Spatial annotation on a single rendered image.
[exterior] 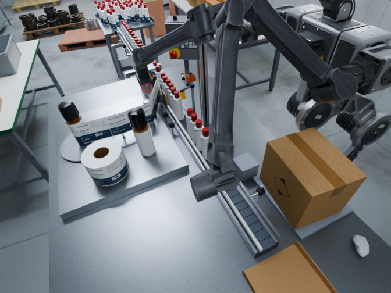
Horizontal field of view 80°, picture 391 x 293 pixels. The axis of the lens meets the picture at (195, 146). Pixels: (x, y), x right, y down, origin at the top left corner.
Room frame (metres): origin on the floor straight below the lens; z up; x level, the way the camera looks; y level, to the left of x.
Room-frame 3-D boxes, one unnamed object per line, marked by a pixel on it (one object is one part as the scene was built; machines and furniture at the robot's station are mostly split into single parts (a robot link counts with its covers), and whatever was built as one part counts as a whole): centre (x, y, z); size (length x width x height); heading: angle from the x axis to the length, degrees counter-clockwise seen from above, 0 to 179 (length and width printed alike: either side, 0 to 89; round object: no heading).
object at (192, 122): (0.98, -0.01, 0.98); 0.05 x 0.05 x 0.20
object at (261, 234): (1.11, 0.04, 0.86); 1.65 x 0.08 x 0.04; 21
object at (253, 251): (1.11, 0.04, 0.85); 1.65 x 0.11 x 0.05; 21
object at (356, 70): (0.63, -0.52, 1.45); 0.09 x 0.08 x 0.12; 16
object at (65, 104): (1.06, 0.66, 1.04); 0.09 x 0.09 x 0.29
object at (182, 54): (1.24, 0.00, 1.38); 0.17 x 0.10 x 0.19; 76
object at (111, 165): (0.83, 0.47, 0.95); 0.20 x 0.20 x 0.14
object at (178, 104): (1.22, 0.08, 0.98); 0.05 x 0.05 x 0.20
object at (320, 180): (0.59, -0.47, 0.99); 0.30 x 0.24 x 0.27; 15
